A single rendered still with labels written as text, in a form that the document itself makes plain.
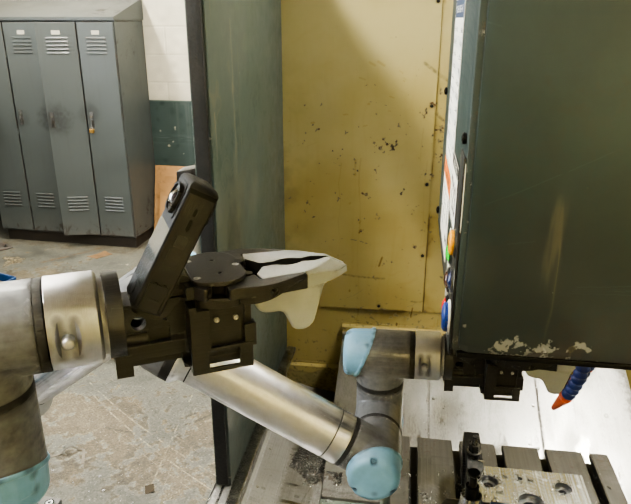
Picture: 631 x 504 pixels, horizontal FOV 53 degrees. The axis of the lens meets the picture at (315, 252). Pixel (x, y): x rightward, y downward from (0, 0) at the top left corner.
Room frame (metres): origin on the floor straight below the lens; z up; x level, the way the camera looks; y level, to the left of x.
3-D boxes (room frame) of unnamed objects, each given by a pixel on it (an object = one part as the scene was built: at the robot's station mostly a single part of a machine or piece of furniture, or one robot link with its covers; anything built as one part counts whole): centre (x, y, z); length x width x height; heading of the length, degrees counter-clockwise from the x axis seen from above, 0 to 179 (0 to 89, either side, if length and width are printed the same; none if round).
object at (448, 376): (0.86, -0.26, 1.36); 0.12 x 0.08 x 0.09; 82
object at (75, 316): (0.46, 0.19, 1.63); 0.08 x 0.05 x 0.08; 21
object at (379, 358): (0.89, -0.10, 1.36); 0.11 x 0.08 x 0.09; 82
